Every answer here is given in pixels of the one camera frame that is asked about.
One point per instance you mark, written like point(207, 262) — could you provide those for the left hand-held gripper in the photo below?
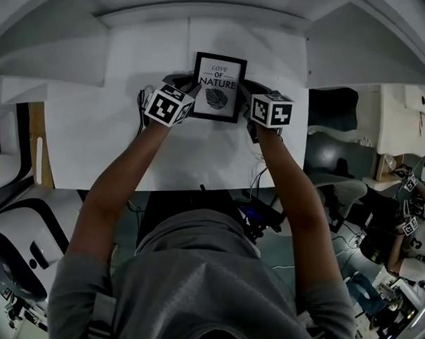
point(162, 109)

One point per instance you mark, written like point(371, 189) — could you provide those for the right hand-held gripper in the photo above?
point(271, 110)

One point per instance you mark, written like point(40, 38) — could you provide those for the black framed nature picture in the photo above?
point(217, 87)

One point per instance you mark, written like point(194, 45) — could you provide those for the person's right forearm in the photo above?
point(294, 197)

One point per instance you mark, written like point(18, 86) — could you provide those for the person's left forearm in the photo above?
point(118, 183)

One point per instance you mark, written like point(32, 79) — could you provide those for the white desk with drawers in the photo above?
point(109, 148)

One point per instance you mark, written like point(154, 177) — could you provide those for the person's black trousers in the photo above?
point(179, 209)

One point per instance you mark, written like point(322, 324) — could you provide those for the black belt-mounted device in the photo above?
point(256, 216)

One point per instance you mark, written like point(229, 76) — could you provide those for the white shell chair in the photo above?
point(343, 191)

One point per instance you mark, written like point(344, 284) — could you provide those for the brown wooden cabinet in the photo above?
point(35, 127)

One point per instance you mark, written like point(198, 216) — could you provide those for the white black-trimmed machine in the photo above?
point(7, 149)
point(35, 225)

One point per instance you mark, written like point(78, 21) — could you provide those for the person's grey shirt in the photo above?
point(196, 292)

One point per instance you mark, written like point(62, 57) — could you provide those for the black yellow-patched bag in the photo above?
point(374, 251)

